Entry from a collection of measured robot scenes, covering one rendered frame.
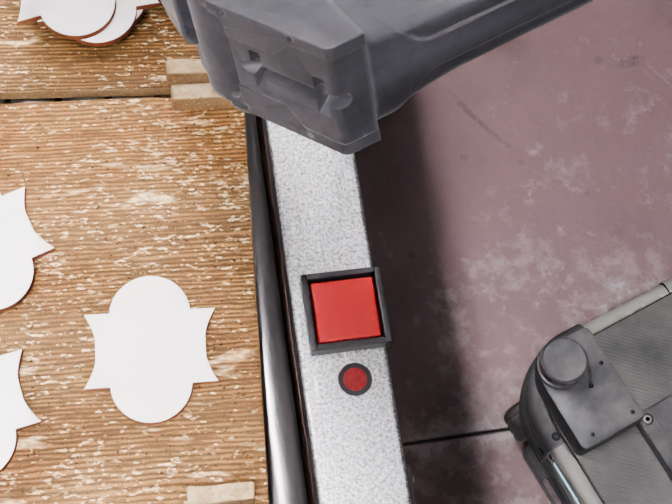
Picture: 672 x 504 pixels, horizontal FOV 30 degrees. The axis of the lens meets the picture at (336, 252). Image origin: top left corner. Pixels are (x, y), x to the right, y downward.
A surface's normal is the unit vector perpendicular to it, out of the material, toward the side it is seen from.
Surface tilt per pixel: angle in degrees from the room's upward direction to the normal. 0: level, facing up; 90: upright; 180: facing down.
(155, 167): 0
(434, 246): 0
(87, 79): 0
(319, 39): 24
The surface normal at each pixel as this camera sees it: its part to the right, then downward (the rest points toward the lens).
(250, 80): -0.62, 0.64
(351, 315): 0.06, -0.36
